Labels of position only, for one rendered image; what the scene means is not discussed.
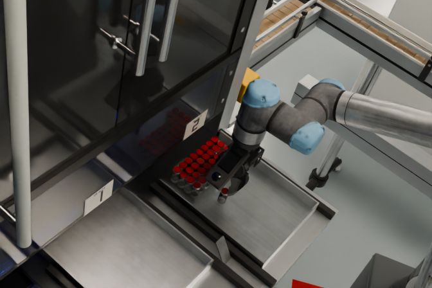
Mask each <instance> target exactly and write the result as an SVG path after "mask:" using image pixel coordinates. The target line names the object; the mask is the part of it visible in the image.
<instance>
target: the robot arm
mask: <svg viewBox="0 0 432 288"><path fill-rule="evenodd" d="M235 118H236V121H235V124H234V127H233V132H232V136H231V137H232V140H233V142H232V143H230V144H229V145H228V148H227V149H224V150H223V151H222V153H220V154H219V155H218V158H217V159H216V160H215V166H214V167H213V168H212V169H211V170H210V171H209V172H208V174H207V175H206V176H205V180H206V181H207V182H209V183H210V184H211V185H212V186H213V187H215V188H216V189H217V190H219V191H220V190H222V189H223V188H224V186H225V185H226V184H227V182H228V181H229V180H230V179H231V180H230V181H231V186H230V187H229V190H228V191H227V195H228V196H232V195H235V194H236V193H237V192H238V191H239V190H240V189H241V188H243V187H244V186H245V185H246V184H247V183H248V181H249V173H247V171H248V170H249V167H250V166H251V165H252V164H253V163H255V164H254V168H255V167H256V166H257V165H258V164H259V163H260V160H261V159H262V156H263V153H264V150H265V149H263V148H262V147H261V146H260V144H261V142H262V141H263V139H264V136H265V134H266V131H267V132H268V133H270V134H272V135H273V136H275V137H276V138H278V139H279V140H281V141H283V142H284V143H286V144H287V145H288V146H290V147H291V148H292V149H295V150H297V151H298V152H301V153H302V154H304V155H309V154H311V153H312V152H313V151H314V150H315V149H316V147H317V146H318V145H319V143H320V141H321V140H322V138H323V136H324V134H325V128H324V127H323V126H322V125H323V124H324V123H325V122H326V121H327V120H330V121H333V122H338V123H342V124H345V125H349V126H351V127H356V128H358V129H363V130H366V131H370V132H374V133H377V134H381V135H384V136H388V137H391V138H395V139H398V140H402V141H407V142H409V143H414V144H416V145H420V146H423V147H427V148H431V149H432V112H431V111H427V110H423V109H418V108H415V107H410V106H407V105H402V104H399V103H395V102H389V101H386V100H381V99H378V98H374V97H371V96H366V95H362V94H357V93H353V92H350V91H345V88H344V87H343V85H342V84H341V83H339V82H338V81H337V80H336V79H333V78H324V79H323V80H320V81H319V82H318V83H317V84H315V85H314V86H312V87H311V89H310V91H309V92H308V93H307V94H306V95H305V96H304V97H303V98H302V99H301V100H300V101H299V102H298V103H297V104H296V105H295V106H294V107H291V106H290V105H288V104H286V103H285V102H283V101H281V100H280V90H279V88H278V87H277V86H276V84H275V83H274V82H272V81H270V80H267V79H263V78H259V79H256V80H253V81H251V82H250V83H249V84H248V86H247V89H246V92H245V93H244V95H243V97H242V102H241V105H240V109H239V111H238V114H237V115H236V117H235ZM260 150H261V151H260ZM259 157H260V159H259V160H258V158H259ZM390 288H432V243H431V245H430V247H429V250H428V252H427V255H426V257H425V258H424V259H423V261H421V263H420V264H419V265H418V266H417V268H416V269H415V270H414V271H413V272H412V273H411V274H410V275H409V276H407V277H404V278H401V279H398V280H397V281H396V282H395V283H394V284H393V285H392V286H391V287H390Z"/></svg>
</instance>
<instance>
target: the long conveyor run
mask: <svg viewBox="0 0 432 288"><path fill-rule="evenodd" d="M275 1H276V2H280V1H281V0H275ZM306 1H308V2H309V1H310V0H306ZM313 5H314V6H318V7H320V8H322V9H321V13H320V15H319V18H318V21H317V23H316V27H318V28H319V29H321V30H323V31H324V32H326V33H327V34H329V35H331V36H332V37H333V38H335V39H337V40H338V41H340V42H342V43H343V44H345V45H347V46H348V47H349V48H351V49H353V50H354V51H356V52H358V53H359V54H361V55H362V56H364V57H366V58H367V59H369V60H371V61H372V62H374V63H375V64H377V65H378V66H380V67H382V68H383V69H385V70H387V71H388V72H389V73H391V74H393V75H394V76H396V77H397V78H399V79H401V80H402V81H404V82H405V83H407V84H409V85H410V86H411V87H414V88H415V89H416V90H418V91H420V92H421V93H423V94H425V95H426V96H428V97H430V98H431V99H432V44H431V43H429V42H428V41H426V40H424V39H422V38H421V37H419V36H418V35H415V34H414V33H412V32H410V31H409V30H407V29H405V28H404V27H402V26H401V25H399V24H397V23H396V22H394V21H392V20H391V19H389V18H387V17H385V16H384V15H382V14H380V13H379V12H377V11H375V10H374V9H372V8H370V7H369V6H367V5H365V4H364V3H362V2H360V1H358V0H317V2H316V3H314V4H313Z"/></svg>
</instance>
